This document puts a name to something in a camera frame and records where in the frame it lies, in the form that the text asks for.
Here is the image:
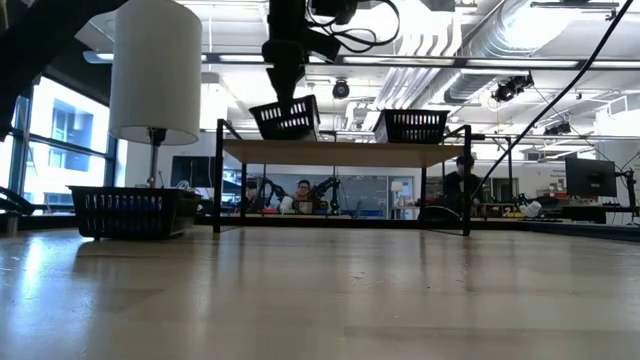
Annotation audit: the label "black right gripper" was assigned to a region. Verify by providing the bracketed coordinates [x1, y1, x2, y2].
[261, 0, 343, 115]

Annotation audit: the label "black slotted plastic basket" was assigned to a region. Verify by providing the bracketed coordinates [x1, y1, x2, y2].
[68, 185, 202, 241]
[248, 94, 322, 142]
[372, 108, 451, 145]

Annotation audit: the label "black monitor on arm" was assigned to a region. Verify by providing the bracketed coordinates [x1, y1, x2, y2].
[564, 157, 619, 199]

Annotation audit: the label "wooden shelf black metal legs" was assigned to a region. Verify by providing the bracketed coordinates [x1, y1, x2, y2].
[212, 118, 474, 237]

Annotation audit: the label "person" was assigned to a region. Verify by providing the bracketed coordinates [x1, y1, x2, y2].
[287, 178, 316, 215]
[443, 153, 484, 217]
[243, 179, 259, 211]

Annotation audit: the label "black computer monitor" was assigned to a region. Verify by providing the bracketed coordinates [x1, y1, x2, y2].
[170, 155, 217, 189]

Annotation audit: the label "white shade table lamp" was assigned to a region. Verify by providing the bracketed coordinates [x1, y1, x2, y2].
[108, 0, 204, 190]

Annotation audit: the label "dark background workbench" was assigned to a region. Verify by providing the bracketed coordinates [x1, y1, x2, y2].
[192, 212, 521, 230]

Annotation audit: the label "black ceiling light track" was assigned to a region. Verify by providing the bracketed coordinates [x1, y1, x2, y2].
[202, 52, 640, 71]

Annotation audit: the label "black ceiling spotlight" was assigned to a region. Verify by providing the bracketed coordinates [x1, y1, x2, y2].
[543, 121, 572, 137]
[490, 73, 535, 104]

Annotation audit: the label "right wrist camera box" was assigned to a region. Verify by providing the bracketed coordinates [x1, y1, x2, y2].
[310, 0, 360, 26]

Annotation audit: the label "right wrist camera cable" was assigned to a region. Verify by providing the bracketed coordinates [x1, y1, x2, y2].
[305, 0, 401, 55]

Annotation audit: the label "silver ventilation duct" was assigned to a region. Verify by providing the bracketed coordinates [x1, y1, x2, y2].
[443, 0, 539, 105]

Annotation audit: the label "large window black frame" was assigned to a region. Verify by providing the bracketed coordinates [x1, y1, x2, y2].
[0, 74, 119, 211]

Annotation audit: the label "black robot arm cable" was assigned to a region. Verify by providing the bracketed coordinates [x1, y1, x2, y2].
[472, 0, 635, 199]

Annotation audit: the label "black aluminium table frame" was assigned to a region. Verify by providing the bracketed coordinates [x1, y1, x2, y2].
[517, 218, 640, 244]

